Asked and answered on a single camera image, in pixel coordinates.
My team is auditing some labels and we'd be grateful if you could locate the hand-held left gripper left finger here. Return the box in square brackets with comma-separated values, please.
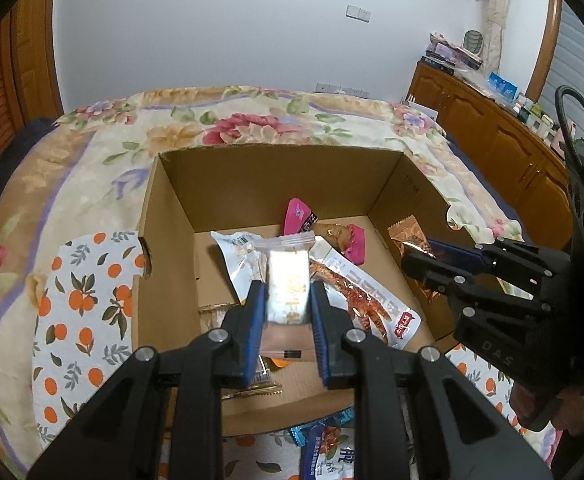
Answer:
[27, 280, 268, 480]

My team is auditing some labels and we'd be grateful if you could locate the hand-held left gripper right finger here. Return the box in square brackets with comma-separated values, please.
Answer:
[309, 280, 553, 480]

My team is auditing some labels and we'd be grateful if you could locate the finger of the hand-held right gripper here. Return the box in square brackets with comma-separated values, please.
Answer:
[426, 236, 571, 287]
[401, 251, 555, 382]

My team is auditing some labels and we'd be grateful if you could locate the clear brown bar packet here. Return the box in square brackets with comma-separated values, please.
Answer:
[196, 302, 284, 399]

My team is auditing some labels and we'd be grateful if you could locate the copper foil snack packet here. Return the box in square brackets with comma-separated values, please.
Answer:
[387, 214, 447, 302]

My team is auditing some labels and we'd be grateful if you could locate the clear white cake packet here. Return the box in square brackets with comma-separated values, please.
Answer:
[253, 232, 319, 364]

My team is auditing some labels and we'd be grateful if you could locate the white chicken feet packet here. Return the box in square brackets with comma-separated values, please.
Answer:
[308, 252, 424, 350]

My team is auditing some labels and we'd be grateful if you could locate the pink chicken drumstick packet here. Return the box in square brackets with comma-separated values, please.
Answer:
[282, 198, 369, 267]

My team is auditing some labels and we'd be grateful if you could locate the brown cardboard box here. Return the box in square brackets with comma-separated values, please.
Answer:
[133, 144, 468, 438]

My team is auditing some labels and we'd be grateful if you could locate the blue and white snack packet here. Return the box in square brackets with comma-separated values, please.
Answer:
[291, 406, 359, 480]

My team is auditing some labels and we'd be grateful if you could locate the wooden cabinet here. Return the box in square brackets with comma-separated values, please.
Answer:
[401, 59, 576, 253]

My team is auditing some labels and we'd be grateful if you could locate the white paper box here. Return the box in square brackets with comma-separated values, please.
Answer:
[402, 92, 441, 122]

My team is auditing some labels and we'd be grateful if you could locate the row of small bottles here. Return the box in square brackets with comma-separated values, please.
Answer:
[511, 94, 562, 147]

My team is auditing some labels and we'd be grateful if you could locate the orange fruit print cloth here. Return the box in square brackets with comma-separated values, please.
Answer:
[31, 230, 525, 480]

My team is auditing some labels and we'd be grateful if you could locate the blue box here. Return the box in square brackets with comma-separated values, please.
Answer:
[486, 72, 519, 102]

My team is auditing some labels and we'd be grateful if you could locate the clear plastic bag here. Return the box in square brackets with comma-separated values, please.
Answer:
[459, 67, 494, 92]

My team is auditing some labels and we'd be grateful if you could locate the stack of books and papers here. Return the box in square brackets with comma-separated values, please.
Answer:
[424, 32, 484, 72]

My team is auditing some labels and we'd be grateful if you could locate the small grey fan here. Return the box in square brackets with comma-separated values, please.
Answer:
[461, 29, 486, 57]

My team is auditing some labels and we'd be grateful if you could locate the floral blanket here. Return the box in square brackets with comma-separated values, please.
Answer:
[0, 84, 527, 480]

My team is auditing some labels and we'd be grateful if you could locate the cream curtain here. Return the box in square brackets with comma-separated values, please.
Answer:
[471, 0, 512, 71]

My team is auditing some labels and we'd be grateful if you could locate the dark blue bed sheet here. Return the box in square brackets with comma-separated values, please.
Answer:
[0, 116, 60, 201]

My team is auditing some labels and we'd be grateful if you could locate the wooden louvered wardrobe door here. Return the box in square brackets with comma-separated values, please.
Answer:
[0, 0, 66, 203]

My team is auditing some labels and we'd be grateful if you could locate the black cable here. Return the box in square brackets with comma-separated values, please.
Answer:
[555, 84, 584, 161]

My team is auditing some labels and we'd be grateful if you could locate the row of wall outlets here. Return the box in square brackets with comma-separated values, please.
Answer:
[315, 81, 371, 97]

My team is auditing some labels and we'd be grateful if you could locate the wooden window frame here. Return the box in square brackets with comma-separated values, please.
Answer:
[523, 0, 564, 107]

